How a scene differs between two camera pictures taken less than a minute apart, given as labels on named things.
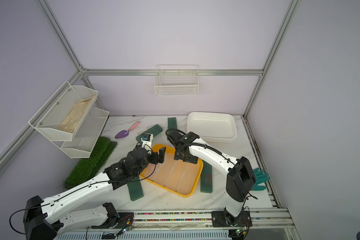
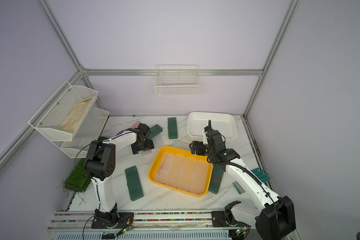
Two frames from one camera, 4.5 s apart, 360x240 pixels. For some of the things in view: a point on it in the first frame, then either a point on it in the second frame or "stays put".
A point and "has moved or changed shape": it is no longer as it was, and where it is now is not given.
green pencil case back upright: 172,123 stays put
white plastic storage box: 212,125 stays put
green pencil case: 135,190 stays put
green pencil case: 206,178 -> 217,173
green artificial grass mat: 88,168 stays put
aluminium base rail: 275,223 stays put
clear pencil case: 176,175 -> 186,178
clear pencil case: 187,181 -> 199,177
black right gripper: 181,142 -> 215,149
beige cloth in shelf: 71,121 stays put
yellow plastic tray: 170,149 has moved or changed shape
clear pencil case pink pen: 149,170 -> 164,167
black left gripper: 155,159 -> 149,145
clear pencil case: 164,169 -> 175,171
